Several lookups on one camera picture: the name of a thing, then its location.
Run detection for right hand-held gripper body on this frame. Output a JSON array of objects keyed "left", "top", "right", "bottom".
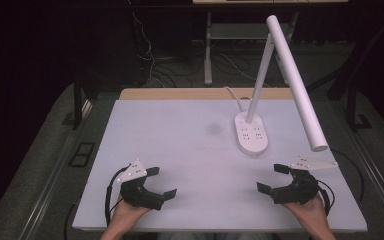
[{"left": 270, "top": 155, "right": 339, "bottom": 206}]

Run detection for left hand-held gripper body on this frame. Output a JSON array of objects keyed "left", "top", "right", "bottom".
[{"left": 115, "top": 158, "right": 166, "bottom": 212}]

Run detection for person's left hand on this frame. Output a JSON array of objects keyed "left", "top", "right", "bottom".
[{"left": 108, "top": 196, "right": 153, "bottom": 232}]

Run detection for person's right hand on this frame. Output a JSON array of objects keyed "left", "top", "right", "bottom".
[{"left": 281, "top": 194, "right": 330, "bottom": 230}]

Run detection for white desk lamp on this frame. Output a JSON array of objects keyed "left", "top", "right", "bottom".
[{"left": 234, "top": 14, "right": 330, "bottom": 158}]

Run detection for black metal stand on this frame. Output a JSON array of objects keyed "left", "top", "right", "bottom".
[
  {"left": 61, "top": 74, "right": 95, "bottom": 131},
  {"left": 326, "top": 19, "right": 374, "bottom": 133}
]

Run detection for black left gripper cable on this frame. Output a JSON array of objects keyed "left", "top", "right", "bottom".
[{"left": 104, "top": 164, "right": 132, "bottom": 228}]

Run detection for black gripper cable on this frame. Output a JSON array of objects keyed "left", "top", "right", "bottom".
[
  {"left": 316, "top": 179, "right": 336, "bottom": 216},
  {"left": 104, "top": 164, "right": 132, "bottom": 228}
]

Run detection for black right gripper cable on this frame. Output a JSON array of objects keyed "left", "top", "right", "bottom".
[{"left": 316, "top": 179, "right": 336, "bottom": 216}]

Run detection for thin black cable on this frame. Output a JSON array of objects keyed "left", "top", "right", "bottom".
[
  {"left": 331, "top": 148, "right": 365, "bottom": 203},
  {"left": 63, "top": 196, "right": 82, "bottom": 240}
]

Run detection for black rectangular floor frame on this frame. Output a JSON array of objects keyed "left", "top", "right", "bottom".
[{"left": 67, "top": 141, "right": 96, "bottom": 168}]

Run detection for metal floor rail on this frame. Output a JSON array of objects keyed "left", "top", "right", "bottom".
[
  {"left": 15, "top": 131, "right": 85, "bottom": 240},
  {"left": 348, "top": 128, "right": 384, "bottom": 231}
]

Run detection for white lamp cable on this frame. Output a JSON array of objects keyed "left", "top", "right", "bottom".
[{"left": 223, "top": 85, "right": 253, "bottom": 113}]

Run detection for black floor cables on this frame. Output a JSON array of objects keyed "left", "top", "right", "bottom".
[{"left": 153, "top": 53, "right": 259, "bottom": 88}]

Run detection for white hanging cable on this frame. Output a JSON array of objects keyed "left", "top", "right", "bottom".
[{"left": 131, "top": 12, "right": 158, "bottom": 88}]

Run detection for white metal desk frame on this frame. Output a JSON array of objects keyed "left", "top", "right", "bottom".
[{"left": 191, "top": 0, "right": 349, "bottom": 87}]

